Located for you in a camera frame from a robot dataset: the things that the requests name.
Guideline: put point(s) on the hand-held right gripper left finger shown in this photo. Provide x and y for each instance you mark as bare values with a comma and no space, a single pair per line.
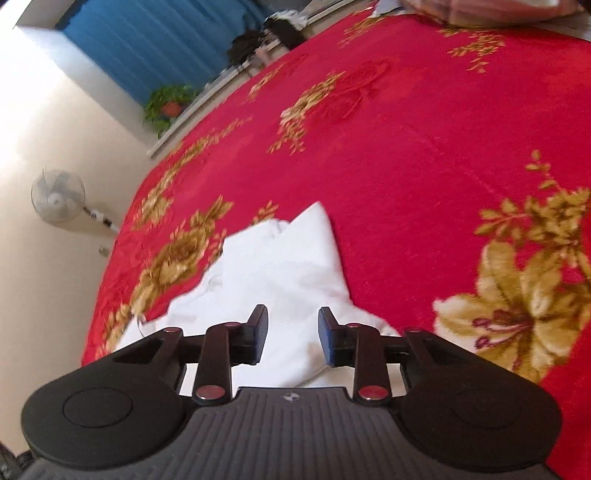
258,334

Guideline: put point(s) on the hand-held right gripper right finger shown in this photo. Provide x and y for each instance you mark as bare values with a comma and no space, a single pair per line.
327,339

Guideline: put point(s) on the white shirt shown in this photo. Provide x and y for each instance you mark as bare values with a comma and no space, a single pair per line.
286,277

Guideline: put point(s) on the red floral blanket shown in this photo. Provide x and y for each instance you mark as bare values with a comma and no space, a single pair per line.
415,161

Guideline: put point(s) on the white windowsill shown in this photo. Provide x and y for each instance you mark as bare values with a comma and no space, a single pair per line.
194,115

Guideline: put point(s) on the white standing fan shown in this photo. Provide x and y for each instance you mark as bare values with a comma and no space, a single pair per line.
57,196

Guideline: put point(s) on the potted green plant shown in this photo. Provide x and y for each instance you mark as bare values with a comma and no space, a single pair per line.
168,104

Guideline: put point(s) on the black bag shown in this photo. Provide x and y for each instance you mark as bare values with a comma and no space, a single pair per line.
249,46

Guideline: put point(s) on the black garment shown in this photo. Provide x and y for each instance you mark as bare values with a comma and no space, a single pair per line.
286,27

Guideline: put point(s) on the blue curtain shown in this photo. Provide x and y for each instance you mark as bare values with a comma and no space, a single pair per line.
152,41

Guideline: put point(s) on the grey plaid quilt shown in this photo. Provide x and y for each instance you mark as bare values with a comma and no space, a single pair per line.
485,9

